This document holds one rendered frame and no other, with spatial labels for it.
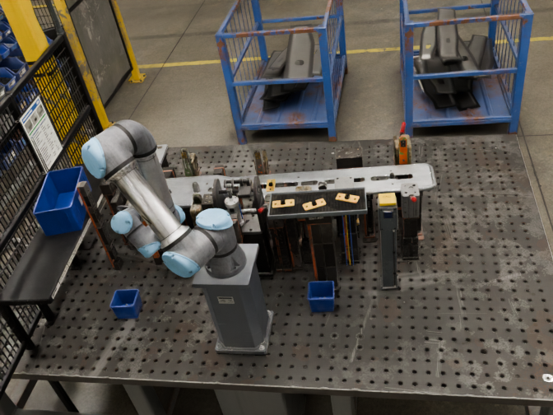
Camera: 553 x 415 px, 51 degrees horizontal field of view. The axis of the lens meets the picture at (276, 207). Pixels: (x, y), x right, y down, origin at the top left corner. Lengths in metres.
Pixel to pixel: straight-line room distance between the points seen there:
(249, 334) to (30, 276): 0.90
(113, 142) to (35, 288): 0.80
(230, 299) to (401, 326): 0.69
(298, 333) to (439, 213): 0.92
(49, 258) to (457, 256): 1.71
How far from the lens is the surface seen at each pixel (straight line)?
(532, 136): 4.67
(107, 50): 5.76
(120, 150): 1.88
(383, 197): 2.19
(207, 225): 1.92
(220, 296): 2.10
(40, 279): 2.47
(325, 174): 2.59
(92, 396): 3.35
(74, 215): 2.57
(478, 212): 2.85
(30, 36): 3.00
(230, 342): 2.31
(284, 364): 2.28
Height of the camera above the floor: 2.54
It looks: 39 degrees down
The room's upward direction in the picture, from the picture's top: 11 degrees counter-clockwise
